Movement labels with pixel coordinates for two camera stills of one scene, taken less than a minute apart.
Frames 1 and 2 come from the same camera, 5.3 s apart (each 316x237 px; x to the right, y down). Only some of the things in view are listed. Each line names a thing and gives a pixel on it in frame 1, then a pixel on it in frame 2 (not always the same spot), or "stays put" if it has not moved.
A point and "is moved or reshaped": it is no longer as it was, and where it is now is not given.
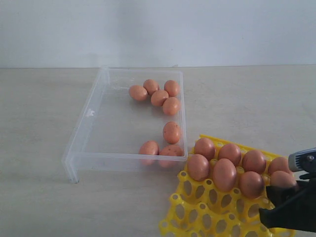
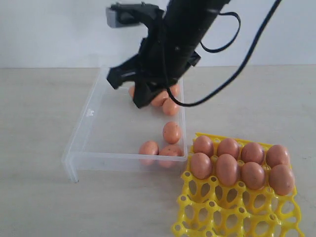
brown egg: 251,184 -> 253,175
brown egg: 224,175 is moved or reshaped
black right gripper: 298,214 -> 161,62
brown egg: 278,164 -> 277,154
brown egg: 205,147 is moved or reshaped
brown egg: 171,106 stays put
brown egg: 198,167 is moved or reshaped
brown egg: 280,178 stays put
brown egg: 158,97 stays put
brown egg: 172,132 stays put
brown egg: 254,160 -> 253,152
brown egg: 172,87 stays put
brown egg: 230,151 is moved or reshaped
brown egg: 149,147 stays put
